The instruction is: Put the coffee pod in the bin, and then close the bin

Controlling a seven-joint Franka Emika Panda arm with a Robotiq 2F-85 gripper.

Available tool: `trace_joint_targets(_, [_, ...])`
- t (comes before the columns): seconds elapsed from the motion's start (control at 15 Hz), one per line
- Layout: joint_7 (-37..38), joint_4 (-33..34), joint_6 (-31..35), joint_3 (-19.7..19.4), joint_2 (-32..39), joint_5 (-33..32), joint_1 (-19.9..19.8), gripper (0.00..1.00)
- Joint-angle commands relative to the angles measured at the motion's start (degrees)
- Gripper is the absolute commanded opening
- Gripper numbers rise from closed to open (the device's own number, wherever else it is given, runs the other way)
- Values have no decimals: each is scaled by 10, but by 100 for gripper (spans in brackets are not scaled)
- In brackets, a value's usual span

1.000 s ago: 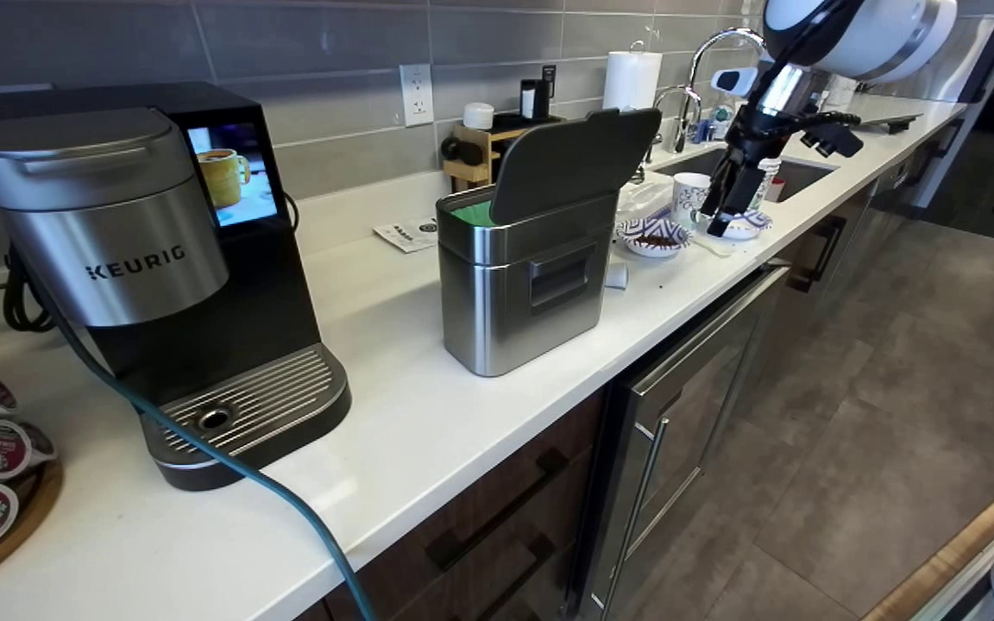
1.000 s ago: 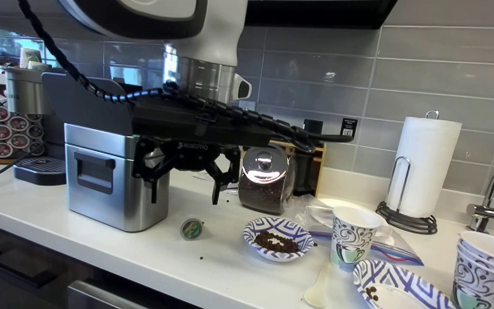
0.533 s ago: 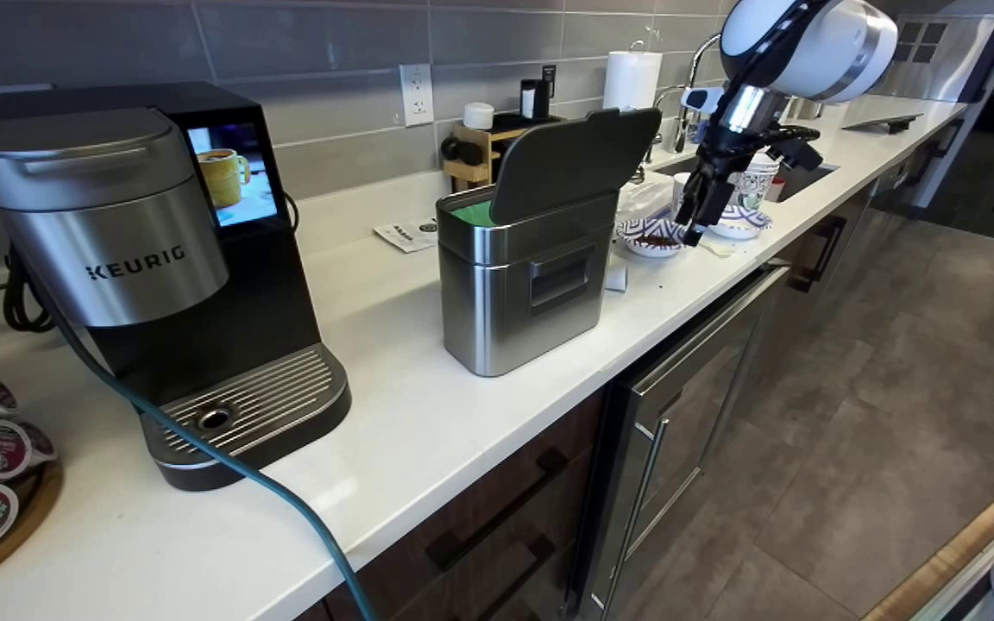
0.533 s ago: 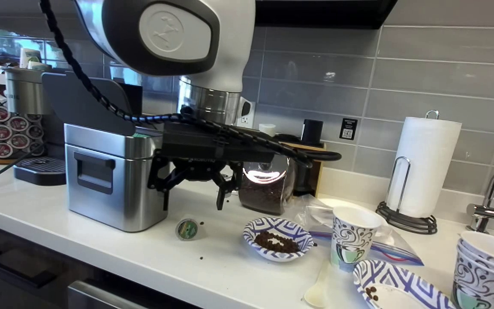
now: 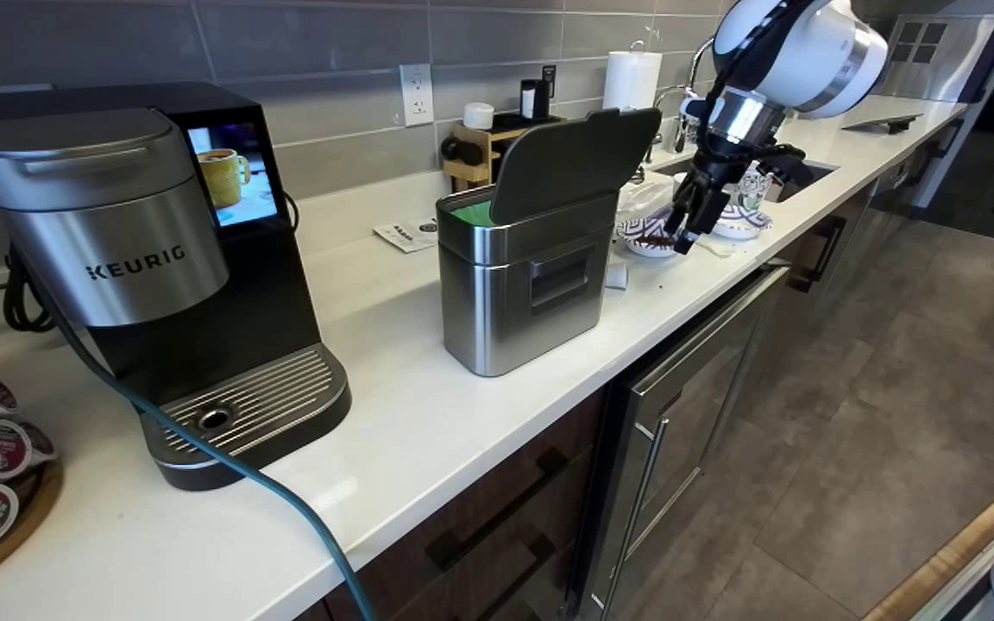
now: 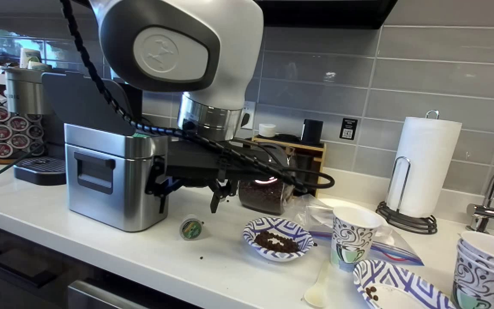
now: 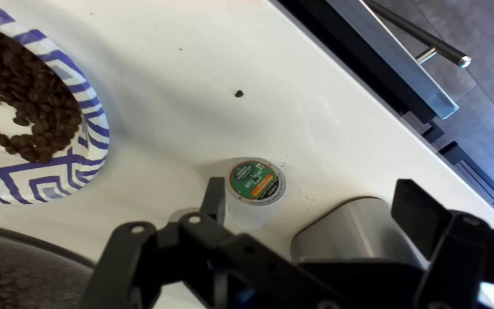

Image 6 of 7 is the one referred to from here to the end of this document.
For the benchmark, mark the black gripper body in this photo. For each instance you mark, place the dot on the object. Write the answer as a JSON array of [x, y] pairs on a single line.
[[196, 164]]

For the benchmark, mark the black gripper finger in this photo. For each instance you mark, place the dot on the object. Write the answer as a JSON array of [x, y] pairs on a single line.
[[218, 195], [158, 186]]

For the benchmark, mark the green lid coffee pod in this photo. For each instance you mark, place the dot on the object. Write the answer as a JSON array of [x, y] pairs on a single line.
[[193, 229]]

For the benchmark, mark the dark grey bin lid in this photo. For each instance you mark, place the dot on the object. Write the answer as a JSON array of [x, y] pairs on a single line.
[[81, 104]]

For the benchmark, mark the Franka robot arm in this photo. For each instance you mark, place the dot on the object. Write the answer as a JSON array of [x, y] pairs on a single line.
[[201, 45]]

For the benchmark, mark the stainless steel countertop bin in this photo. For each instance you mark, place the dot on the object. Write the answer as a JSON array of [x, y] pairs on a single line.
[[115, 183]]

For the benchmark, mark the glass coffee jar chrome lid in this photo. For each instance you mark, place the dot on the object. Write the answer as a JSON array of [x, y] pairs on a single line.
[[265, 198]]

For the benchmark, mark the red lid coffee pod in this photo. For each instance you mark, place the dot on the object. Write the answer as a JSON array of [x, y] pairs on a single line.
[[19, 141], [2, 150], [0, 133], [0, 114], [18, 124]]

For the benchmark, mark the coffee pod carousel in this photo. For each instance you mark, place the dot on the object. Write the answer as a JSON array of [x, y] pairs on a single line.
[[7, 129]]

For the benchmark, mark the silver black Keurig coffee machine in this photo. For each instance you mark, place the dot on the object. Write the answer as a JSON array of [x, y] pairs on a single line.
[[26, 92]]

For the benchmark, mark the small patterned plate with grounds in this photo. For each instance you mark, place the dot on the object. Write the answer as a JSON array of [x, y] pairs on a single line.
[[278, 241]]

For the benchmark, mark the small white cap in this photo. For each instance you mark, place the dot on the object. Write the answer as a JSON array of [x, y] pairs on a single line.
[[268, 131]]

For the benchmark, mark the wooden countertop rack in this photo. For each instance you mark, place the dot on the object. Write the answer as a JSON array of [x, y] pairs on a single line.
[[309, 152]]

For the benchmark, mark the black box on rack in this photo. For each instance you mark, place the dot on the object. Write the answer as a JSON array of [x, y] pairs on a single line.
[[313, 133]]

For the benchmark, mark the stainless steel dishwasher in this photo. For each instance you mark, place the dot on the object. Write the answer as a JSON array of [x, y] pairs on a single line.
[[120, 298]]

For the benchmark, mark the white plastic spoon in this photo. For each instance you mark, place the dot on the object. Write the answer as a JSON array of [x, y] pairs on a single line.
[[318, 289]]

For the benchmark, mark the patterned paper cup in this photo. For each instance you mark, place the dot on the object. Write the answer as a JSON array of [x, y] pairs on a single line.
[[352, 241]]

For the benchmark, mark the dark wooden cabinet drawers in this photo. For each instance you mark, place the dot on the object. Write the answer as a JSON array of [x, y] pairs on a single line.
[[18, 268]]

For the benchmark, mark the blue white patterned plate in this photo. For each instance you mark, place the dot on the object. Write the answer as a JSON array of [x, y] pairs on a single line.
[[395, 280]]

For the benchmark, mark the chrome sink faucet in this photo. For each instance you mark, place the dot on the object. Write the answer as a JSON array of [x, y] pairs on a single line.
[[489, 212]]

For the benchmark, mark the patterned ceramic bowl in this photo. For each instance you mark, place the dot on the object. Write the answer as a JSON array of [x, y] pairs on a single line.
[[481, 286], [489, 243]]

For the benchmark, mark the black wall plate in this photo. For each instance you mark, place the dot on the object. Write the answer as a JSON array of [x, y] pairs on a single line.
[[349, 129]]

